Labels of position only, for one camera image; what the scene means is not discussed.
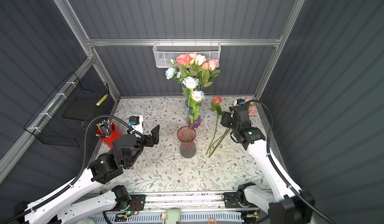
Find magenta rose stem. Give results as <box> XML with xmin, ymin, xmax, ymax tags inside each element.
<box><xmin>206</xmin><ymin>96</ymin><xmax>223</xmax><ymax>156</ymax></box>

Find white wire mesh basket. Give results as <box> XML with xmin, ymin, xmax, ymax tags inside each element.
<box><xmin>153</xmin><ymin>41</ymin><xmax>222</xmax><ymax>68</ymax></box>

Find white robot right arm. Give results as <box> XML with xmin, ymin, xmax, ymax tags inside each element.
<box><xmin>221</xmin><ymin>111</ymin><xmax>315</xmax><ymax>224</ymax></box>

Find purple blue glass vase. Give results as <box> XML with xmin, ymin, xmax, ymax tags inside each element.
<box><xmin>185</xmin><ymin>99</ymin><xmax>202</xmax><ymax>128</ymax></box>

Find floral table mat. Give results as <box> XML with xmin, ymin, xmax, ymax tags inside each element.
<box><xmin>95</xmin><ymin>96</ymin><xmax>271</xmax><ymax>194</ymax></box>

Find red pencil cup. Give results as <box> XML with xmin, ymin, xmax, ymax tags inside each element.
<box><xmin>96</xmin><ymin>120</ymin><xmax>123</xmax><ymax>149</ymax></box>

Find cream pink rose stem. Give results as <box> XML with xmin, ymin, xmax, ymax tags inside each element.
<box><xmin>195</xmin><ymin>54</ymin><xmax>206</xmax><ymax>71</ymax></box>

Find pink peony flower stem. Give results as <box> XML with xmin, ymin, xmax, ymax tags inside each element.
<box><xmin>176</xmin><ymin>53</ymin><xmax>198</xmax><ymax>79</ymax></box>

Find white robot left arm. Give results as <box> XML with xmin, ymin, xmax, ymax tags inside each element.
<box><xmin>15</xmin><ymin>126</ymin><xmax>160</xmax><ymax>224</ymax></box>

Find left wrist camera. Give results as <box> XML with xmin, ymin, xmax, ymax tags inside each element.
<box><xmin>129</xmin><ymin>115</ymin><xmax>144</xmax><ymax>134</ymax></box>

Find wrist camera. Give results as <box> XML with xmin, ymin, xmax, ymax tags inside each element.
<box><xmin>230</xmin><ymin>99</ymin><xmax>250</xmax><ymax>124</ymax></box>
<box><xmin>129</xmin><ymin>115</ymin><xmax>144</xmax><ymax>134</ymax></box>

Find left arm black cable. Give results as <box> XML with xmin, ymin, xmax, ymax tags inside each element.
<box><xmin>0</xmin><ymin>115</ymin><xmax>145</xmax><ymax>224</ymax></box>

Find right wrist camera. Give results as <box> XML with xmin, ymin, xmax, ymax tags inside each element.
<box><xmin>230</xmin><ymin>99</ymin><xmax>250</xmax><ymax>124</ymax></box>

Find light blue peony flower stem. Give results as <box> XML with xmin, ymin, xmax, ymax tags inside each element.
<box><xmin>165</xmin><ymin>59</ymin><xmax>182</xmax><ymax>83</ymax></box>

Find pale pink rose stem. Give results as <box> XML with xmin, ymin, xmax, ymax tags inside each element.
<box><xmin>208</xmin><ymin>98</ymin><xmax>256</xmax><ymax>157</ymax></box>

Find black wire mesh basket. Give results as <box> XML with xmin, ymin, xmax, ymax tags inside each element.
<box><xmin>24</xmin><ymin>74</ymin><xmax>114</xmax><ymax>147</ymax></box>

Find white blue rose stem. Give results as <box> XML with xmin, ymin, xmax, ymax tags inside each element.
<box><xmin>182</xmin><ymin>76</ymin><xmax>200</xmax><ymax>140</ymax></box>

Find pink grey glass vase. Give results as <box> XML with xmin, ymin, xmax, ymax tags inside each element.
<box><xmin>177</xmin><ymin>126</ymin><xmax>197</xmax><ymax>158</ymax></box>

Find pink coral rose stem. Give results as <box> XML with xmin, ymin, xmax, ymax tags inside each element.
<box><xmin>199</xmin><ymin>59</ymin><xmax>221</xmax><ymax>87</ymax></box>

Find yellow marker in black basket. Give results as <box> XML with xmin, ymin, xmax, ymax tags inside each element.
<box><xmin>96</xmin><ymin>94</ymin><xmax>108</xmax><ymax>106</ymax></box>

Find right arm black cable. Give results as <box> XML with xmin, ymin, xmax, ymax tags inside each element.
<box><xmin>244</xmin><ymin>99</ymin><xmax>337</xmax><ymax>224</ymax></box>

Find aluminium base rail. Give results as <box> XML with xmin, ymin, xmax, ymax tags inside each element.
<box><xmin>59</xmin><ymin>189</ymin><xmax>307</xmax><ymax>213</ymax></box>

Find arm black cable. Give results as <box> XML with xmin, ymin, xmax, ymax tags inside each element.
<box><xmin>0</xmin><ymin>115</ymin><xmax>145</xmax><ymax>224</ymax></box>
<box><xmin>244</xmin><ymin>99</ymin><xmax>337</xmax><ymax>224</ymax></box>

